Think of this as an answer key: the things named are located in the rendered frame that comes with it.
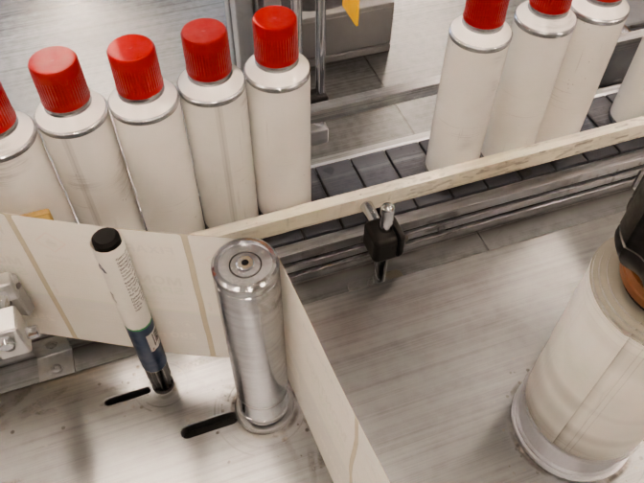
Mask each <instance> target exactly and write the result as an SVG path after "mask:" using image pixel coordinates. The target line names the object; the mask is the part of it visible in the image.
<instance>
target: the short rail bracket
mask: <svg viewBox="0 0 644 483"><path fill-rule="evenodd" d="M394 214H395V206H394V205H393V204H392V203H390V202H385V203H383V204H382V205H381V207H380V216H379V218H376V219H373V220H369V221H367V222H366V223H365V225H364V234H363V242H364V244H365V246H366V248H367V250H368V252H369V254H370V256H371V258H372V260H373V261H374V262H375V264H374V272H373V281H372V284H373V285H374V284H378V283H381V282H384V280H385V273H386V267H387V260H389V259H393V258H395V257H396V256H397V257H400V256H401V255H402V253H403V248H404V242H405V234H404V232H403V230H402V228H401V227H400V225H399V223H398V221H397V219H396V218H395V217H394Z"/></svg>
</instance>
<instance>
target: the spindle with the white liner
mask: <svg viewBox="0 0 644 483"><path fill-rule="evenodd" d="M511 417H512V424H513V428H514V431H515V434H516V436H517V439H518V441H519V442H520V444H521V446H522V447H523V448H524V450H525V451H526V452H527V454H528V455H529V456H530V457H531V458H532V459H533V460H534V461H535V462H536V463H537V464H539V465H540V466H541V467H543V468H544V469H546V470H547V471H549V472H551V473H553V474H555V475H557V476H559V477H562V478H565V479H568V480H573V481H579V482H591V481H597V480H601V479H604V478H607V477H609V476H611V475H613V474H614V473H616V472H617V471H618V470H619V469H620V468H621V467H622V466H623V465H624V464H625V463H626V461H627V460H628V458H629V456H630V455H632V454H633V453H634V452H635V451H636V450H637V449H638V448H639V446H640V445H641V443H642V442H643V440H644V175H643V176H642V178H641V180H640V182H639V184H638V185H637V187H636V189H635V191H634V193H633V194H632V197H631V199H630V201H629V202H628V205H627V209H626V213H625V215H624V217H623V218H622V219H621V221H620V224H619V225H618V227H617V228H616V230H615V233H614V237H612V238H610V239H609V240H607V241H605V242H604V243H603V244H602V245H601V246H600V247H599V248H598V249H597V250H596V252H595V253H594V255H593V257H592V259H591V262H590V264H589V266H588V268H587V270H586V273H585V275H584V277H583V279H582V280H581V282H580V283H579V285H578V286H577V287H576V288H575V290H574V292H573V294H572V296H571V298H570V300H569V302H568V305H567V307H566V309H565V311H564V313H563V315H562V316H561V318H560V320H559V321H558V323H557V325H556V327H555V328H554V330H553V332H552V334H551V335H550V338H549V340H548V342H547V344H546V345H545V347H544V348H543V350H542V352H541V353H540V355H539V357H538V359H537V361H536V363H535V364H534V365H533V366H532V368H531V369H530V371H529V372H528V374H527V376H526V378H525V381H524V382H523V383H522V384H521V385H520V386H519V388H518V389H517V392H516V394H515V395H514V398H513V402H512V408H511Z"/></svg>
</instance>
